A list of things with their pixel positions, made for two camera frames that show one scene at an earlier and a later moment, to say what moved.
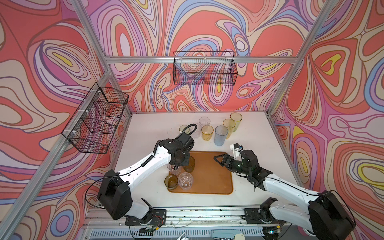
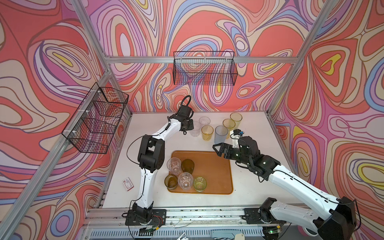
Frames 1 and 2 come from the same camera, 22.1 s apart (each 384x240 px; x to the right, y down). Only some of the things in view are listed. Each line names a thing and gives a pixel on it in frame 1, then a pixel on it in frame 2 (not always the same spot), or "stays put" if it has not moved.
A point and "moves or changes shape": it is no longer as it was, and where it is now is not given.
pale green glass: x=182 y=127 moves or changes shape
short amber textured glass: x=171 y=181 stays put
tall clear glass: x=196 y=134 stays put
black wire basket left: x=92 y=128 stays put
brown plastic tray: x=210 y=176 stays put
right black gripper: x=225 y=156 -> x=227 y=147
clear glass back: x=185 y=180 stays put
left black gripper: x=186 y=163 -> x=191 y=126
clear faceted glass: x=171 y=168 stays put
